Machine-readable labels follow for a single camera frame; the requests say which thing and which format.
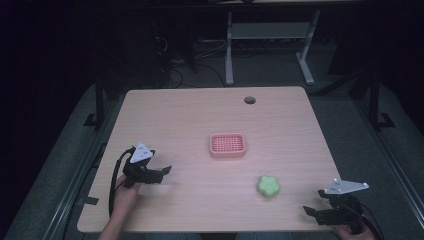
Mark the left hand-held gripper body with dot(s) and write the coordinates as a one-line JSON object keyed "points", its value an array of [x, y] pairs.
{"points": [[140, 166]]}

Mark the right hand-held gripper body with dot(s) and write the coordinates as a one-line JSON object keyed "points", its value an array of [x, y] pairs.
{"points": [[343, 206]]}

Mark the person's right hand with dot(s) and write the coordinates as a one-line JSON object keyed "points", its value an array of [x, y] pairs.
{"points": [[350, 234]]}

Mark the person's left hand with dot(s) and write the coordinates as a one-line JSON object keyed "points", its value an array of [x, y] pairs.
{"points": [[126, 196]]}

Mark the green flower-shaped sponge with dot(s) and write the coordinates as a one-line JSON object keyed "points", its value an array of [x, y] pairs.
{"points": [[268, 186]]}

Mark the grey tape strip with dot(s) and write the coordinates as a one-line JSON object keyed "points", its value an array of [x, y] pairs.
{"points": [[88, 200]]}

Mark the pink slotted soap dish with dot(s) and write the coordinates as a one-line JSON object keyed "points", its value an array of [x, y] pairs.
{"points": [[227, 145]]}

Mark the black metal stand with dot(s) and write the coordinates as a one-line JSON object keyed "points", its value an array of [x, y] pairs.
{"points": [[98, 103], [374, 100]]}

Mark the white metal table frame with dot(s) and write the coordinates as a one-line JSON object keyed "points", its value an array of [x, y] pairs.
{"points": [[266, 30]]}

